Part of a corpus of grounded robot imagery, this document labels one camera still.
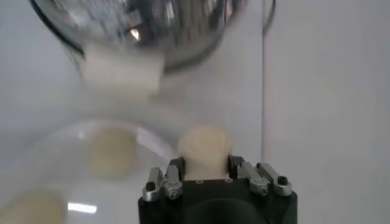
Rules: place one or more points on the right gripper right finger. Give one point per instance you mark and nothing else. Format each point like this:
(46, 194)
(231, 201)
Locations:
(259, 182)

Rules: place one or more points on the white round plate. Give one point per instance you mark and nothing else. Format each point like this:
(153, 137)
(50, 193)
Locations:
(61, 158)

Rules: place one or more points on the white steamed baozi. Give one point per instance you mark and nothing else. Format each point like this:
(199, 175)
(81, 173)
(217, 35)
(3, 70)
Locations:
(111, 150)
(204, 149)
(33, 210)

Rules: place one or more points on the stainless steel steamer basket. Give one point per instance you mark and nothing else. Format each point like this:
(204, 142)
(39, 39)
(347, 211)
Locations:
(146, 21)

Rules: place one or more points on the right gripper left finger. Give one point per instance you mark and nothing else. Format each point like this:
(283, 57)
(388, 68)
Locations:
(172, 188)

